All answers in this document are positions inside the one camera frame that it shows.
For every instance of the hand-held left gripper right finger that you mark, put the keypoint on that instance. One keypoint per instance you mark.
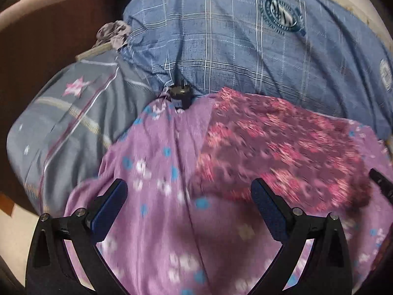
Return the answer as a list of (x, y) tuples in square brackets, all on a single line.
[(270, 212)]

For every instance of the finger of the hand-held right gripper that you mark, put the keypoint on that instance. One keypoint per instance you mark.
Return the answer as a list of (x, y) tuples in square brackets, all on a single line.
[(382, 184)]

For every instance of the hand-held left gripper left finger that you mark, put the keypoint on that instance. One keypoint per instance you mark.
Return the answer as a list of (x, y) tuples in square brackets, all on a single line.
[(106, 212)]

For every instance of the maroon floral shirt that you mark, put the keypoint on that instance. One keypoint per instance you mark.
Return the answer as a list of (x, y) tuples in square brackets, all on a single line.
[(276, 159)]

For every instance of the purple floral blanket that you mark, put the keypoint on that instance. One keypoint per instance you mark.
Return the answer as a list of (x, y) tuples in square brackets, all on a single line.
[(159, 147)]

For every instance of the grey star pillow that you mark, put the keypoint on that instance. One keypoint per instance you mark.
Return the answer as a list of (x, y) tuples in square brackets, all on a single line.
[(61, 123)]

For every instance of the black power plug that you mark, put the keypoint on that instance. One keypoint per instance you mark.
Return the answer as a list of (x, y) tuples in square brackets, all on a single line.
[(180, 96)]

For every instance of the beige wooden board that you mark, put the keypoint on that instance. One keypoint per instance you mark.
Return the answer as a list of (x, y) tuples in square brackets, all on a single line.
[(92, 53)]

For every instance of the patterned wallpaper border strip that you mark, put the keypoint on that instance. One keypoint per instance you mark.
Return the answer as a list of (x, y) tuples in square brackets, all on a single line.
[(365, 13)]

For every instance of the lilac crumpled cloth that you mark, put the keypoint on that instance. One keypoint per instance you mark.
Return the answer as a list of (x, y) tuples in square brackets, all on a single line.
[(115, 33)]

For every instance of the blue plaid quilt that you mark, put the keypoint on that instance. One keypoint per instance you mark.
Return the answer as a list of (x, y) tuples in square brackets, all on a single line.
[(230, 37)]

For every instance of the brown headboard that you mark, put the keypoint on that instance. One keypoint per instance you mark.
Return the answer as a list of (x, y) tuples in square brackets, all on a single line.
[(40, 37)]

